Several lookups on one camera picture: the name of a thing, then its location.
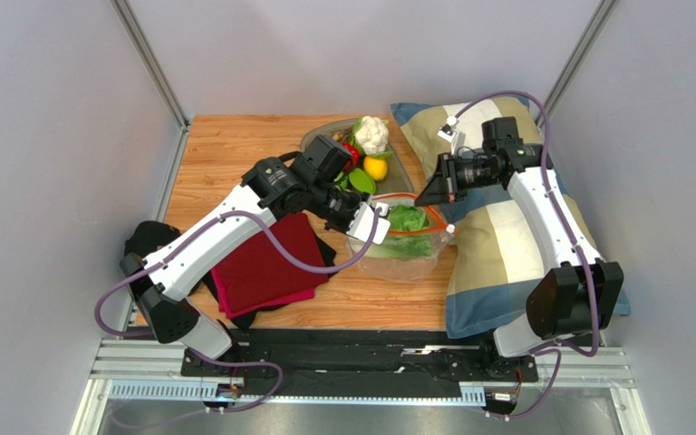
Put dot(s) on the red toy bell pepper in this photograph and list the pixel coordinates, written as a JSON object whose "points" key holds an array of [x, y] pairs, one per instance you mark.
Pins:
{"points": [[355, 156]]}

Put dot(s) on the toy lettuce head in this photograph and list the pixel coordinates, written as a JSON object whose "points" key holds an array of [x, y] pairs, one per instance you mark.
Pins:
{"points": [[410, 239]]}

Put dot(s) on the green toy starfruit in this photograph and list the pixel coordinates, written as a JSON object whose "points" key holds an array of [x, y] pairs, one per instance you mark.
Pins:
{"points": [[361, 181]]}

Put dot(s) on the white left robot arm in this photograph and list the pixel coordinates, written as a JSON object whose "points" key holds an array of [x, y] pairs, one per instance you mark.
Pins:
{"points": [[305, 180]]}

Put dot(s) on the dark red folded cloth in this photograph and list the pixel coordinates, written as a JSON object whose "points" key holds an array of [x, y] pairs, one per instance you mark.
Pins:
{"points": [[256, 272]]}

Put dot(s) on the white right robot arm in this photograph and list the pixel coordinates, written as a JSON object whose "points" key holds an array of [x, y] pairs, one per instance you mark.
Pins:
{"points": [[580, 290]]}

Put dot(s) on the plaid blue beige pillow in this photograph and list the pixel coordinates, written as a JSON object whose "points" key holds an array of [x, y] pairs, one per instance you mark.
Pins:
{"points": [[498, 263]]}

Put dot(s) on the white toy cauliflower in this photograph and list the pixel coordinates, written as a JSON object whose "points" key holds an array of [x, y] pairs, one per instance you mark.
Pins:
{"points": [[370, 136]]}

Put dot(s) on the black cap with logo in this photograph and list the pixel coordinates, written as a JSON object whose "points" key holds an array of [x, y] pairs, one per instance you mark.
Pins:
{"points": [[150, 236]]}

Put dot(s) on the aluminium front rail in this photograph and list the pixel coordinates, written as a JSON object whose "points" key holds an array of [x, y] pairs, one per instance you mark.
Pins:
{"points": [[130, 370]]}

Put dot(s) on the clear orange-zip plastic bag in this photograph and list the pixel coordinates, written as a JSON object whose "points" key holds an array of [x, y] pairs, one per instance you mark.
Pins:
{"points": [[412, 270]]}

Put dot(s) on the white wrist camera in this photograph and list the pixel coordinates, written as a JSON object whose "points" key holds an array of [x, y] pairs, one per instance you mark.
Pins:
{"points": [[450, 133], [371, 222]]}

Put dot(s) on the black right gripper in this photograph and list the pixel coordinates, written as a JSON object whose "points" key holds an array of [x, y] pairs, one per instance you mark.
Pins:
{"points": [[449, 183]]}

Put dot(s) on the pink folded cloth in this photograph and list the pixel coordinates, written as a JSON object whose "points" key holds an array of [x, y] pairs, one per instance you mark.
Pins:
{"points": [[229, 313]]}

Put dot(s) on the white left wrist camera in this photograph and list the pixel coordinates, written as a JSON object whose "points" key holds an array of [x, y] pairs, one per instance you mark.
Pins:
{"points": [[371, 222]]}

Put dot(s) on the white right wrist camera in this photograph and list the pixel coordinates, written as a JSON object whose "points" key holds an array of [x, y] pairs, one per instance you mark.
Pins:
{"points": [[450, 133]]}

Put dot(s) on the grey transparent food tray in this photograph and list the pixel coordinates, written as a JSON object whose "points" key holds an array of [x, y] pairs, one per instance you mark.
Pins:
{"points": [[397, 180]]}

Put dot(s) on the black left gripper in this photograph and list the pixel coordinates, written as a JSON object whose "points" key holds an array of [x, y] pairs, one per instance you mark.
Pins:
{"points": [[356, 199]]}

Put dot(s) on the brown longan bunch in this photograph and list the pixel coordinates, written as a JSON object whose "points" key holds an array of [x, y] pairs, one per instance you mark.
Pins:
{"points": [[345, 135]]}

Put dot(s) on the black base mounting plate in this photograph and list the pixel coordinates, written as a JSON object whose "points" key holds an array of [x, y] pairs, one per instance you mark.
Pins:
{"points": [[376, 364]]}

